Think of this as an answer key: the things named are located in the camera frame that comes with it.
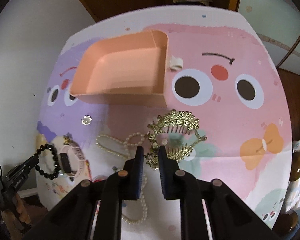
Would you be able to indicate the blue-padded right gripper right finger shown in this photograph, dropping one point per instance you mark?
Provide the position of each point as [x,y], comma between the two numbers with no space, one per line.
[167,168]

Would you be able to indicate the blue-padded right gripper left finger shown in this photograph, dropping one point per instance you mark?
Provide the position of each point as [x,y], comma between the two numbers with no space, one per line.
[132,182]

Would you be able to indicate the gold pearl hair comb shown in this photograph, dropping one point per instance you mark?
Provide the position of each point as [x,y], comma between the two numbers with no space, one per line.
[178,131]

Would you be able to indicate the person's left hand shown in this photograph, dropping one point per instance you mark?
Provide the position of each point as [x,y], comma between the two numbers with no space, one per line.
[12,222]

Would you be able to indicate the white smart watch band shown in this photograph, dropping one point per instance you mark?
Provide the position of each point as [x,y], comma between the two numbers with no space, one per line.
[71,160]

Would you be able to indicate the gold flower pin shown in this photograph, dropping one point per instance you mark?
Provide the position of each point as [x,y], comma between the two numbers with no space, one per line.
[67,140]

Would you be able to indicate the pink plastic tray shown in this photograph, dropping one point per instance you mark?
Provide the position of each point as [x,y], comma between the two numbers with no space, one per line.
[124,70]

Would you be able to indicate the cartoon monster table mat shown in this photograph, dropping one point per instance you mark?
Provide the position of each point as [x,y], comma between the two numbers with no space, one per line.
[194,79]

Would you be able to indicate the wooden chair knob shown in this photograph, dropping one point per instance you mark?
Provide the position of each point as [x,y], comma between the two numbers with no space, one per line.
[295,168]

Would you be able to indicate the pastel sliding wardrobe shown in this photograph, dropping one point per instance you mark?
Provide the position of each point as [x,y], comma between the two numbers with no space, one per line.
[277,23]

